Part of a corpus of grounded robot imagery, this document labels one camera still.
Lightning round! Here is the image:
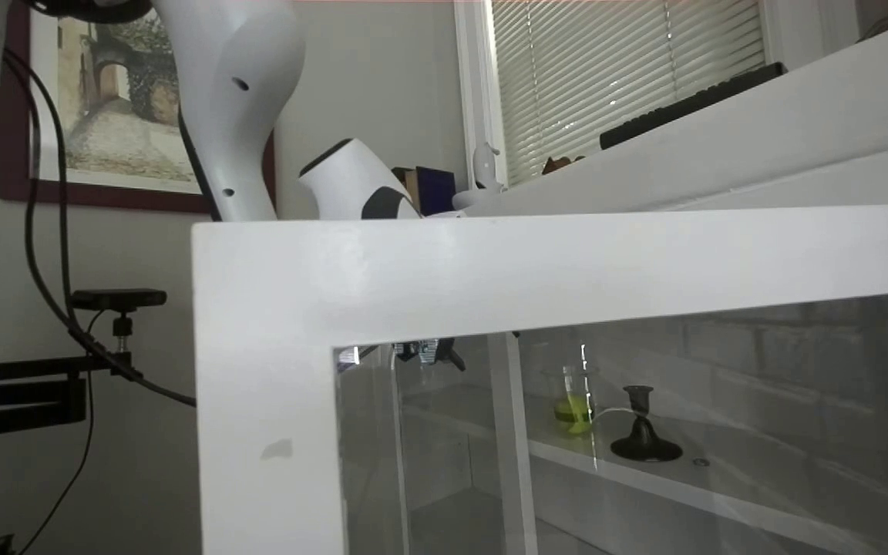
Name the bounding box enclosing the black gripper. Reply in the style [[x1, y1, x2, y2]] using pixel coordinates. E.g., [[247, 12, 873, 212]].
[[392, 163, 469, 374]]

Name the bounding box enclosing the white glass cabinet door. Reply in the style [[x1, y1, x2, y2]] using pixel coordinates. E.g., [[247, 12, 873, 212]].
[[488, 330, 542, 555], [187, 201, 888, 555]]

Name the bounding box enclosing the white cabinet shelf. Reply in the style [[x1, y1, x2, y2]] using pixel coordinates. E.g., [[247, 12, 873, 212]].
[[525, 424, 888, 555]]

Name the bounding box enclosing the white wooden cabinet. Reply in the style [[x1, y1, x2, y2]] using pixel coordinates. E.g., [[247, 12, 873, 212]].
[[335, 8, 888, 555]]

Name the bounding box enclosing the small green glass object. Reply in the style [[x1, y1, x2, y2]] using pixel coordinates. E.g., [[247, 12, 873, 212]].
[[550, 341, 603, 434]]

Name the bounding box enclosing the black candle holder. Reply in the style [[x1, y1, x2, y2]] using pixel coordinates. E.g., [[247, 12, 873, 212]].
[[606, 384, 686, 465]]

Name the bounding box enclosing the white window blind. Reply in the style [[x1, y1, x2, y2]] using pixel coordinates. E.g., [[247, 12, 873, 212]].
[[490, 0, 769, 187]]

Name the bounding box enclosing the black keyboard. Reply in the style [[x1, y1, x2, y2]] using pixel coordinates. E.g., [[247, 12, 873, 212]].
[[599, 60, 788, 153]]

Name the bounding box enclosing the black camera on stand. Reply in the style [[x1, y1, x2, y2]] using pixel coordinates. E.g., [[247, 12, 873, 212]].
[[65, 288, 169, 376]]

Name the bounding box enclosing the black cable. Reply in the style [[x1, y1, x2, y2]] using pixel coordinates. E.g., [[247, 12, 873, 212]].
[[0, 44, 199, 555]]

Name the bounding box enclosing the framed wall picture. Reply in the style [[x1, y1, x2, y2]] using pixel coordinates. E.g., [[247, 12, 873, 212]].
[[0, 0, 284, 215]]

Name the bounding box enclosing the black wall mount bracket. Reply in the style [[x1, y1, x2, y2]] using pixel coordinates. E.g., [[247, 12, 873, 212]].
[[0, 353, 93, 442]]

